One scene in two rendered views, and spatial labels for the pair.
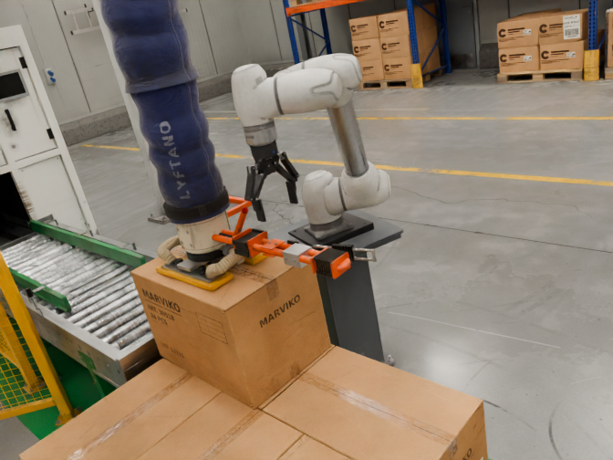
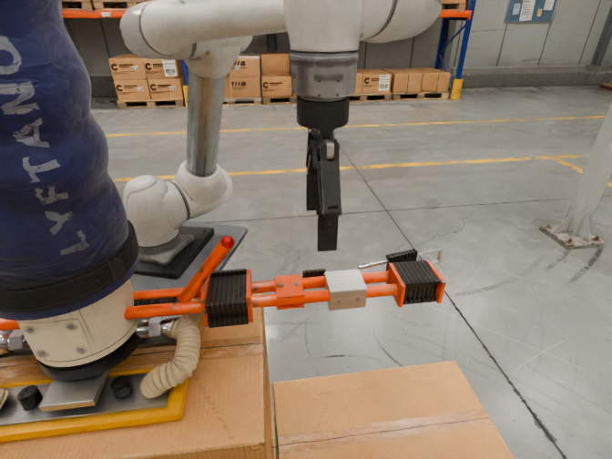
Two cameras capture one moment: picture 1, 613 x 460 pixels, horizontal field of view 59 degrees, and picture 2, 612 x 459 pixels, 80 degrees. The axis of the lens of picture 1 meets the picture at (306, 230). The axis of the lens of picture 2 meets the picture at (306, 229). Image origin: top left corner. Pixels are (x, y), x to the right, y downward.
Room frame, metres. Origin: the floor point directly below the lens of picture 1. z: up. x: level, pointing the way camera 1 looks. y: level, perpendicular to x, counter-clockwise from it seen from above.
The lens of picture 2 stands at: (1.23, 0.53, 1.51)
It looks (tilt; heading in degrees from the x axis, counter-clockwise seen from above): 30 degrees down; 305
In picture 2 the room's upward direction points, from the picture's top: straight up
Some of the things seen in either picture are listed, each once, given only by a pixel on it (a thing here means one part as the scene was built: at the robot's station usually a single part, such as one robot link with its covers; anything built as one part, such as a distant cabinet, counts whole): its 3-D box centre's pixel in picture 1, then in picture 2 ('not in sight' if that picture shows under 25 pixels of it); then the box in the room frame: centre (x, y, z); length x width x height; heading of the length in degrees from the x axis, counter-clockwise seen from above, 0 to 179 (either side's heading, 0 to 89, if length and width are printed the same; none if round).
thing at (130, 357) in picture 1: (188, 319); not in sight; (2.10, 0.59, 0.58); 0.70 x 0.03 x 0.06; 133
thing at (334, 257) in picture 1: (330, 262); (414, 282); (1.38, -0.05, 1.07); 0.08 x 0.07 x 0.05; 43
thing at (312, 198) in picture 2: (292, 193); (314, 192); (1.57, 0.02, 1.24); 0.03 x 0.01 x 0.07; 42
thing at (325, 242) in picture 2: (259, 210); (327, 229); (1.48, 0.12, 1.24); 0.03 x 0.01 x 0.07; 42
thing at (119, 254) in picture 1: (85, 238); not in sight; (3.40, 1.43, 0.60); 1.60 x 0.10 x 0.09; 43
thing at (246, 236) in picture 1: (250, 242); (228, 296); (1.64, 0.19, 1.08); 0.10 x 0.08 x 0.06; 133
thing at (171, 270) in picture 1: (192, 268); (78, 396); (1.76, 0.43, 0.97); 0.34 x 0.10 x 0.05; 43
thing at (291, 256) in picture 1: (297, 255); (344, 289); (1.48, 0.04, 1.07); 0.07 x 0.07 x 0.04; 43
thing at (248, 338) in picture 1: (230, 308); (131, 419); (1.83, 0.35, 0.74); 0.60 x 0.40 x 0.40; 42
